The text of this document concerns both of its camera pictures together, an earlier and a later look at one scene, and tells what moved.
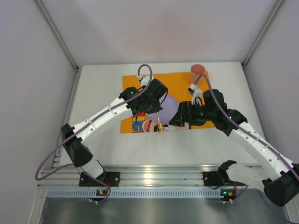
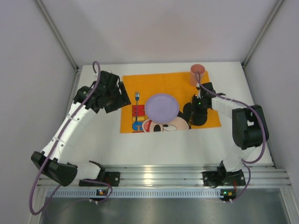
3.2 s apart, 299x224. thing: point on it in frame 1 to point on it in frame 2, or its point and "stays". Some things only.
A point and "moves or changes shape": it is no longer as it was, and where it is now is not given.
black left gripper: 152,108 to 122,94
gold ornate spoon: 160,125 moves or changes shape
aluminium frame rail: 147,176 stays
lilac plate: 170,105 stays
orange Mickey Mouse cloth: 177,85 stays
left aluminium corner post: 52,24 stays
